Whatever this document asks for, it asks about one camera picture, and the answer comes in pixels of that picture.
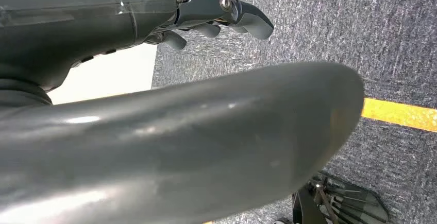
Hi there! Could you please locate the smooth grey robot body shell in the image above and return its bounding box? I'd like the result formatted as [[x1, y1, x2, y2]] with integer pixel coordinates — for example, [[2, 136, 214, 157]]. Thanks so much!
[[0, 61, 365, 224]]

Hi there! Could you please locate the yellow floor tape line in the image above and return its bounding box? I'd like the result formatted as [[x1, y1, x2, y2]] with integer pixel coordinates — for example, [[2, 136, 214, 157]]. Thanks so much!
[[361, 97, 437, 134]]

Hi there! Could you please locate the white desk panel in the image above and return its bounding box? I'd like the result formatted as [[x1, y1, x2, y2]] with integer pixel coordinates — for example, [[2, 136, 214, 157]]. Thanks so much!
[[47, 43, 158, 106]]

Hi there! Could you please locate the ribbed grey left arm sleeve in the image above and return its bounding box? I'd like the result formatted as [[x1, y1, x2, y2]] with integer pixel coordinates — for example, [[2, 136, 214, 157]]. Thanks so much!
[[0, 78, 54, 111]]

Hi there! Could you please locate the black robot foot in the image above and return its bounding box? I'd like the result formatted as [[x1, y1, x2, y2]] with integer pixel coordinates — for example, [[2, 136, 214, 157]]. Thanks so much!
[[273, 170, 390, 224]]

